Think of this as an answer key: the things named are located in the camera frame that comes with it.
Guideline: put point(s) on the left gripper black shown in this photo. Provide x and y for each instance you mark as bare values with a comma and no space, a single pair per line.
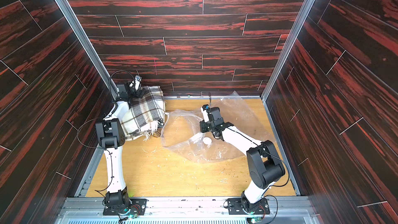
140,94

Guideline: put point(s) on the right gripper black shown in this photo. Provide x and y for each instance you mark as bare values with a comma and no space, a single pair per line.
207,125

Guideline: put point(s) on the beige brown striped scarf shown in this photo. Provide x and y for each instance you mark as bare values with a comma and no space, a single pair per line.
145,115

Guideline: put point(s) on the clear plastic vacuum bag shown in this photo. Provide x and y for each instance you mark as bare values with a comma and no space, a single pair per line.
182,135

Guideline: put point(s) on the brown striped fringed scarf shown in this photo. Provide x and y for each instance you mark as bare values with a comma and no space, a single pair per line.
157,133

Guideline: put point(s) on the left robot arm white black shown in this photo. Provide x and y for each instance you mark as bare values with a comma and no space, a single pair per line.
111,138

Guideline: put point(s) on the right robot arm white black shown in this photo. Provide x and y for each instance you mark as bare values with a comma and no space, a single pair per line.
264,164

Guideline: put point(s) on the white vacuum bag valve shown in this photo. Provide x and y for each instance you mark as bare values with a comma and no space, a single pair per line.
207,141

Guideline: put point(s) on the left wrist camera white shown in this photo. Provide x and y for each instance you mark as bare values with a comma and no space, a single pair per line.
136,83

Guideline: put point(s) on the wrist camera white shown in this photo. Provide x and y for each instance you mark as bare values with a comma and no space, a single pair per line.
206,112
136,83

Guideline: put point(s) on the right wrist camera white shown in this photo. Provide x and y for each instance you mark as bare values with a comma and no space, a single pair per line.
206,112

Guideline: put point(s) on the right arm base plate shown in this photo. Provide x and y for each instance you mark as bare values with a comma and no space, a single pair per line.
239,206

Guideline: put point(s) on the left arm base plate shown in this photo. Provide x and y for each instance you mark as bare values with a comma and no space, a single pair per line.
136,207

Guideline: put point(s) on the front aluminium rail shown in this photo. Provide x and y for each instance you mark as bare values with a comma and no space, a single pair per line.
190,210

